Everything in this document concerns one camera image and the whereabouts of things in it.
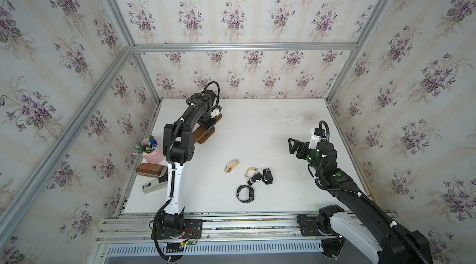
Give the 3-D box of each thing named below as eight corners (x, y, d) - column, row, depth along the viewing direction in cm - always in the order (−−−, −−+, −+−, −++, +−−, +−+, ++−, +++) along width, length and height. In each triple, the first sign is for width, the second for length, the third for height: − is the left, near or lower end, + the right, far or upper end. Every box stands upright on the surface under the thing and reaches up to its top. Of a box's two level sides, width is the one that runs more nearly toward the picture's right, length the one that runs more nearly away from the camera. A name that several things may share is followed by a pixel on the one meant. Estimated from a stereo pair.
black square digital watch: (264, 186, 86) (266, 181, 81) (260, 175, 90) (261, 170, 84) (271, 183, 87) (273, 178, 82) (267, 173, 90) (268, 167, 85)
